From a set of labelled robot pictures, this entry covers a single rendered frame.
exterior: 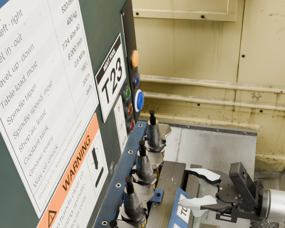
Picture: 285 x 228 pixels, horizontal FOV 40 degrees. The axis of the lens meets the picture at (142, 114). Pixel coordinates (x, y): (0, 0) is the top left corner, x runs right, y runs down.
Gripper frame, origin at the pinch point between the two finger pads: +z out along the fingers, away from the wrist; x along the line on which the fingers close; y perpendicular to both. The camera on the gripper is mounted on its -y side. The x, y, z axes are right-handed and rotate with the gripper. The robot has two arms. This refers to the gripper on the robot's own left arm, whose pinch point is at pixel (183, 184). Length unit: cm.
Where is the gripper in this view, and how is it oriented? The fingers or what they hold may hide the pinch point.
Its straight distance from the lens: 98.9
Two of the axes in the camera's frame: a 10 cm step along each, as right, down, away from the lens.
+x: 2.4, -6.5, 7.2
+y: 0.5, 7.5, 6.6
